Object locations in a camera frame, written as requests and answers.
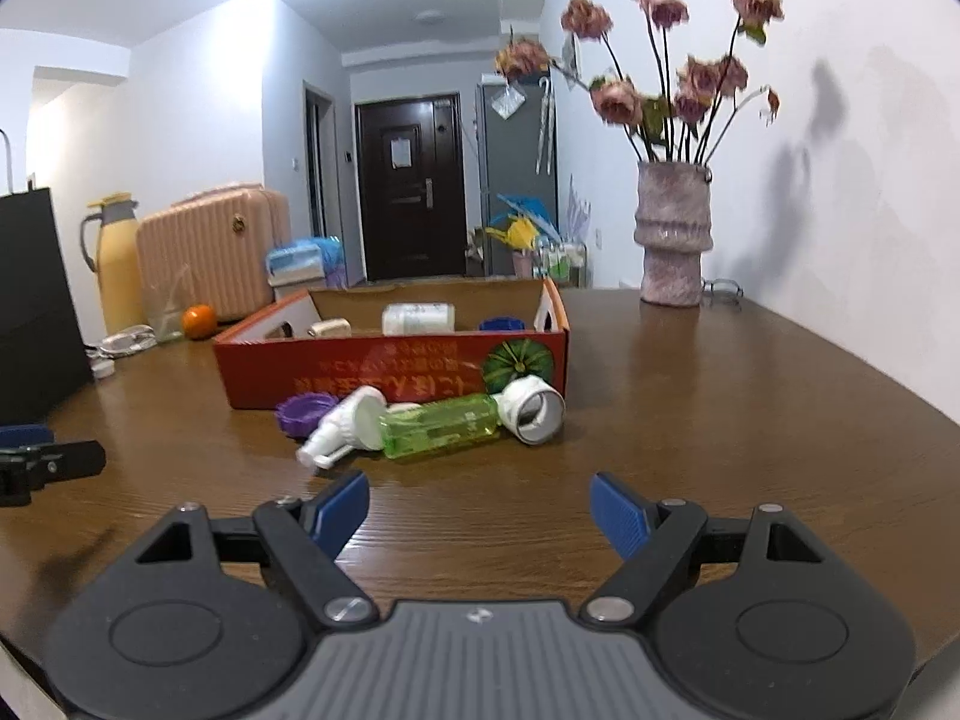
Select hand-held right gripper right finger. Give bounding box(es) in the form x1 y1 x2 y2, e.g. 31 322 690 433
581 471 826 625

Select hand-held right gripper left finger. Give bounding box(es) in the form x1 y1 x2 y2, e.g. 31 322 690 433
135 469 376 625

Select white spray pump head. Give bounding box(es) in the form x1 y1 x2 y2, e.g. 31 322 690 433
296 386 389 468

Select purple bottle cap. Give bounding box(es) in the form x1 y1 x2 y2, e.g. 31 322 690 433
275 392 338 438

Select green plastic bottle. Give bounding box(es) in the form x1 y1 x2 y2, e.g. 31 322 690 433
379 394 501 461

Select red cardboard box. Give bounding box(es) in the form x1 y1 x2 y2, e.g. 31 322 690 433
212 277 569 412

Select large white bottle cap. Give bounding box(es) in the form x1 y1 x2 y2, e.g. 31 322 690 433
495 375 566 445

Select white plastic bottle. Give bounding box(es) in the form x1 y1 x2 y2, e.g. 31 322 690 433
381 302 456 336

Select black paper bag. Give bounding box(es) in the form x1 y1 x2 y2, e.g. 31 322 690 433
0 129 95 425

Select clear glass cup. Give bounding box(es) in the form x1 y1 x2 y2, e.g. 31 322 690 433
146 266 188 344

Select yellow thermos jug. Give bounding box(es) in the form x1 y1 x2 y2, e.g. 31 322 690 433
81 193 147 337

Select white and blue tissue box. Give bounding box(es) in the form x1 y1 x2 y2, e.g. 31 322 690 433
268 238 347 290

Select pink ribbed suitcase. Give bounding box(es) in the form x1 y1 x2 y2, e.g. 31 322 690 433
136 182 293 323

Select basket of small bottles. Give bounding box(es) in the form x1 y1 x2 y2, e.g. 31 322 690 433
536 240 586 287

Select pink ceramic vase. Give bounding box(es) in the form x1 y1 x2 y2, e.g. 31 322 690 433
634 161 713 308

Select dark brown door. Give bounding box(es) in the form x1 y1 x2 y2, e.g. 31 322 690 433
355 94 461 284

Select yellow watering can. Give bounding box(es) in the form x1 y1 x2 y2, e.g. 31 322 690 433
486 216 537 250

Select purple dried plant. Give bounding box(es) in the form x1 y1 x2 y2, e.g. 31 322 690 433
559 176 593 242

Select grey refrigerator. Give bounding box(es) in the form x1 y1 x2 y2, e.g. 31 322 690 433
476 82 560 278

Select dried pink roses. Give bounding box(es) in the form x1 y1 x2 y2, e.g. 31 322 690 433
495 0 785 166

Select grey side door frame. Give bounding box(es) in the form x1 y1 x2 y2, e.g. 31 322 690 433
304 81 335 241

